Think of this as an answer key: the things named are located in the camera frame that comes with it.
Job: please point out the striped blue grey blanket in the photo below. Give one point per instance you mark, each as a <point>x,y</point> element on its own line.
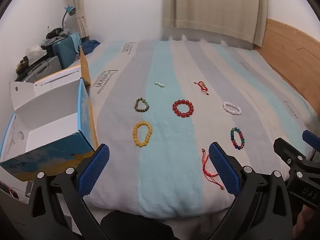
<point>170,180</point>

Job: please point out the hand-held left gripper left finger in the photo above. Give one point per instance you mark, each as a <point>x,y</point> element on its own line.
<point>95,170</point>

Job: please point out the wooden headboard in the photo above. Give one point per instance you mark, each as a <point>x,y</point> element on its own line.
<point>287,55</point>

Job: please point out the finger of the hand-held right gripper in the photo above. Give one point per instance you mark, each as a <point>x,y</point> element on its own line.
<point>310,138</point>
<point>285,150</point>

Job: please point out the black pouch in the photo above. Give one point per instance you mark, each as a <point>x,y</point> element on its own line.
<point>56,32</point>

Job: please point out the blue and yellow cardboard box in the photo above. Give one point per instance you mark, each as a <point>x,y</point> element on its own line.
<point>50,155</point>

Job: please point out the light blue towel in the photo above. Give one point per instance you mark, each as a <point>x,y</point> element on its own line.
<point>75,41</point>

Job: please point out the dark blue clothing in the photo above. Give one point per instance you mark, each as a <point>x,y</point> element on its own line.
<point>90,46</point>

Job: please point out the person's dark trousers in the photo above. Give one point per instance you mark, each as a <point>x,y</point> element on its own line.
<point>135,226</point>

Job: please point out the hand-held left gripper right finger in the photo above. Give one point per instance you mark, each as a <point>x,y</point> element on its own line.
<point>225,172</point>

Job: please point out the white plastic bag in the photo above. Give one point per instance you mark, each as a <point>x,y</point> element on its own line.
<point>36,51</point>

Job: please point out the person's right hand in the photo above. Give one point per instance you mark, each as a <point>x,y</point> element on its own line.
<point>303,220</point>

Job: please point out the wide beige curtain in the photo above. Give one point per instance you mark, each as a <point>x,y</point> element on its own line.
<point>212,10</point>

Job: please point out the blue desk lamp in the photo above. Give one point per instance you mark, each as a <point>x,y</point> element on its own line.
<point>70,10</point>

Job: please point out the narrow beige curtain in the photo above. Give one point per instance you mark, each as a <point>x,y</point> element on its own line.
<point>80,10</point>

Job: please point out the teal suitcase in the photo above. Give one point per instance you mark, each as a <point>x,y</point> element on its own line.
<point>63,52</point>

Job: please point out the grey suitcase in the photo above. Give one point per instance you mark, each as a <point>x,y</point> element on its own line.
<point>45,67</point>

